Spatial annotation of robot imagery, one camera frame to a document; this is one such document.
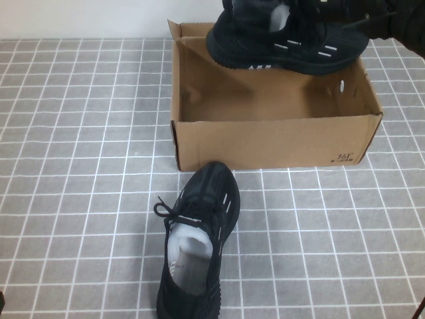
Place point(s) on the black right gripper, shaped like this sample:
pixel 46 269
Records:
pixel 408 20

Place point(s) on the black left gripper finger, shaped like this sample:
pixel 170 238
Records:
pixel 2 300

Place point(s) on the black sneaker with striped collar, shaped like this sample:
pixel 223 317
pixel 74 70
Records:
pixel 252 43

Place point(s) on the white foam shoe stuffing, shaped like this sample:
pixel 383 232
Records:
pixel 186 239
pixel 280 18

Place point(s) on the brown cardboard shoe box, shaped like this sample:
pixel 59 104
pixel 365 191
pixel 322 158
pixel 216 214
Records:
pixel 265 143

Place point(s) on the grey grid tablecloth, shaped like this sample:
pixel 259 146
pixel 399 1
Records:
pixel 83 166

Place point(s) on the black sneaker with looped lace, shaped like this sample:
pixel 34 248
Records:
pixel 206 186

